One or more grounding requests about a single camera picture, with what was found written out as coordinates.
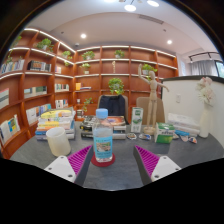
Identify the wooden shelf unit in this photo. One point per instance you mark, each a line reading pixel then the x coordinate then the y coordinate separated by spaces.
pixel 40 83

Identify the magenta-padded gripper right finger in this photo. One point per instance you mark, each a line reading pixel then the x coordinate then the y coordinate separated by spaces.
pixel 163 166

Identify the stack of white tissue packs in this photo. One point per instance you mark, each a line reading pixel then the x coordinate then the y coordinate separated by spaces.
pixel 185 123

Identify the white cup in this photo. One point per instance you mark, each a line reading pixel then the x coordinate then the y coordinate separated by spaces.
pixel 58 143

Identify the wooden artist mannequin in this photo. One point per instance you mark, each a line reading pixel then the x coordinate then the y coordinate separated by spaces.
pixel 153 100

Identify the clear blue-capped water bottle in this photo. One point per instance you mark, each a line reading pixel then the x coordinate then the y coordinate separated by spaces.
pixel 102 143

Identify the white vase with pale flowers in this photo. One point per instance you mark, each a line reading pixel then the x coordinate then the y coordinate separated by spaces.
pixel 205 123

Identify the small white wall switch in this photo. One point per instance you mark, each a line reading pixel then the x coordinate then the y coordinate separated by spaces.
pixel 178 98

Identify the chair with dark jacket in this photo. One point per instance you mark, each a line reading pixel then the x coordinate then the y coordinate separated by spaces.
pixel 113 105

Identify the stack of colourful books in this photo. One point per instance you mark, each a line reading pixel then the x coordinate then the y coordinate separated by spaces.
pixel 55 125

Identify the tall green-white carton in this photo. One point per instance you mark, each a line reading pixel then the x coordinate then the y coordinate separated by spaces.
pixel 136 121

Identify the small printed badge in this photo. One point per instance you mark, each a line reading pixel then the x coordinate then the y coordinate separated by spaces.
pixel 131 136
pixel 192 140
pixel 144 137
pixel 184 138

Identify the ceiling lights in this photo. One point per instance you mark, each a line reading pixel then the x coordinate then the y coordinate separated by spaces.
pixel 130 7

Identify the window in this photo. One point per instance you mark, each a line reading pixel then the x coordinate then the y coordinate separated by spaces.
pixel 220 69

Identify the grey curtain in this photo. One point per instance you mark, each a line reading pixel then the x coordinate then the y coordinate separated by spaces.
pixel 203 68

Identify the green-white small box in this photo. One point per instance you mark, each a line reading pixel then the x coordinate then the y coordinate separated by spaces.
pixel 164 134

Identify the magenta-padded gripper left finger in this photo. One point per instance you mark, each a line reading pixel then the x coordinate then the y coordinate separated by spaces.
pixel 61 166

